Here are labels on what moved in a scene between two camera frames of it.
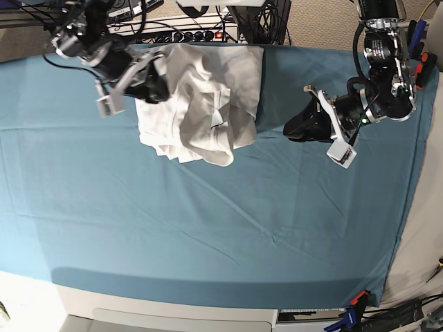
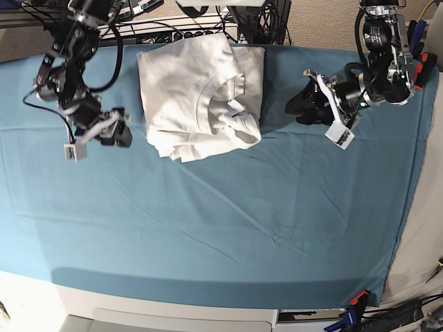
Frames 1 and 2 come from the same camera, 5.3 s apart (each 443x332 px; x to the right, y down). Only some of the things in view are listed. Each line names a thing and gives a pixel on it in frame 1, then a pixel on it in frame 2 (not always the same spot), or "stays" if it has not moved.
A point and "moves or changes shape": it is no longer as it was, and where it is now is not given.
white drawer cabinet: [28, 303] stays
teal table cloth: [84, 203] stays
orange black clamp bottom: [361, 299] stays
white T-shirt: [214, 100] moves or changes shape
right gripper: [350, 112] → [311, 106]
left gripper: [120, 64] → [86, 115]
